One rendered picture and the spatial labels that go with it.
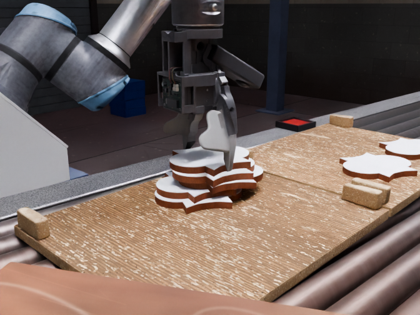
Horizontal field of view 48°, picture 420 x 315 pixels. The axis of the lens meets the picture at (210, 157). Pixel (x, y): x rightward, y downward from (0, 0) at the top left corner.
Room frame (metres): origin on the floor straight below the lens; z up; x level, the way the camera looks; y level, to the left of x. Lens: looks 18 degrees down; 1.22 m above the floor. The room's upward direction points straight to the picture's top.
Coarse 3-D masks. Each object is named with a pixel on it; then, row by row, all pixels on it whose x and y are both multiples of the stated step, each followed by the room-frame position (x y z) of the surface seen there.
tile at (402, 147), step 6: (402, 138) 0.99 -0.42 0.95; (384, 144) 0.95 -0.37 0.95; (390, 144) 0.94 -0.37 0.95; (396, 144) 0.94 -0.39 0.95; (402, 144) 0.94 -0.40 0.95; (408, 144) 0.94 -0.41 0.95; (414, 144) 0.94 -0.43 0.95; (390, 150) 0.90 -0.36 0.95; (396, 150) 0.90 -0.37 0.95; (402, 150) 0.90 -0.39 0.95; (408, 150) 0.90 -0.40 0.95; (414, 150) 0.90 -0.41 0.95; (402, 156) 0.88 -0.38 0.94; (408, 156) 0.87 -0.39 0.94; (414, 156) 0.87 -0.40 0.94
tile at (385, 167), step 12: (360, 156) 0.86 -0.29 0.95; (372, 156) 0.86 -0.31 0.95; (384, 156) 0.86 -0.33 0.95; (396, 156) 0.86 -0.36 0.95; (348, 168) 0.79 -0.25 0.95; (360, 168) 0.79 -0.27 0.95; (372, 168) 0.79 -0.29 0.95; (384, 168) 0.79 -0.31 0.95; (396, 168) 0.79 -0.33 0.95; (408, 168) 0.79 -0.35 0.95; (384, 180) 0.75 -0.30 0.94
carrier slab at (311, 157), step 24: (264, 144) 0.98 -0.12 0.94; (288, 144) 0.98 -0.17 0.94; (312, 144) 0.98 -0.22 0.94; (336, 144) 0.98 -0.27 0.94; (360, 144) 0.98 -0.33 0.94; (264, 168) 0.82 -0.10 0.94; (288, 168) 0.82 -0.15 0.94; (312, 168) 0.82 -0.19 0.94; (336, 168) 0.82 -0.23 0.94; (336, 192) 0.71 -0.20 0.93; (408, 192) 0.70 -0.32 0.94
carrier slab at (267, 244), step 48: (144, 192) 0.70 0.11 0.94; (288, 192) 0.70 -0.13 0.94; (48, 240) 0.54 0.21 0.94; (96, 240) 0.54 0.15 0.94; (144, 240) 0.54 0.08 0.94; (192, 240) 0.54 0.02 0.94; (240, 240) 0.54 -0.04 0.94; (288, 240) 0.54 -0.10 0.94; (336, 240) 0.54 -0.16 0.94; (192, 288) 0.43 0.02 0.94; (240, 288) 0.43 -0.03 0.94; (288, 288) 0.45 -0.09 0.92
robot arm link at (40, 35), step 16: (16, 16) 1.03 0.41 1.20; (32, 16) 1.01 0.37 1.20; (48, 16) 1.02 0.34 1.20; (64, 16) 1.04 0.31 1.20; (16, 32) 0.99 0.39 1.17; (32, 32) 1.00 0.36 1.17; (48, 32) 1.01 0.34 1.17; (64, 32) 1.04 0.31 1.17; (16, 48) 0.97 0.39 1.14; (32, 48) 0.98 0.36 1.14; (48, 48) 1.00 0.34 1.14; (64, 48) 1.01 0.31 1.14; (32, 64) 0.98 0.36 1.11; (48, 64) 1.00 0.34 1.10; (48, 80) 1.03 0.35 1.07
